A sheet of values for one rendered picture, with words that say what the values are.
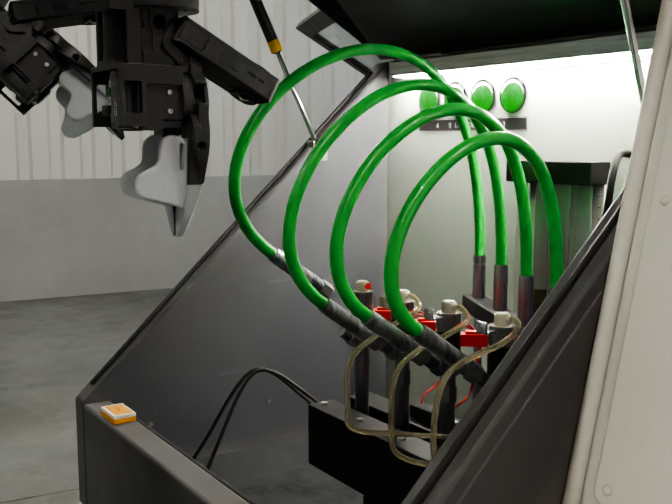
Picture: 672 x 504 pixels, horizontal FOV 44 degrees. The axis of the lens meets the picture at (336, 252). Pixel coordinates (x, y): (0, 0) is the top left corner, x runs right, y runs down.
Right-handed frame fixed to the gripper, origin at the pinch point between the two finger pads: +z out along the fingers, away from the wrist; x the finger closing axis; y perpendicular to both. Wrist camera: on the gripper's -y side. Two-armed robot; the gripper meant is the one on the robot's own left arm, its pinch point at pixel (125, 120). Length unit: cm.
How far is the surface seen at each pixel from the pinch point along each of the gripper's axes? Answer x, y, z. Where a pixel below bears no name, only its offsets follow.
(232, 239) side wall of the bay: -25.2, -5.3, 21.7
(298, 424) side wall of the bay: -35, 7, 52
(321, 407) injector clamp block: -1.9, 9.0, 41.8
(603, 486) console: 39, 5, 53
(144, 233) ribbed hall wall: -647, -124, 31
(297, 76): 11.4, -14.5, 10.6
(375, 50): 10.0, -25.1, 15.2
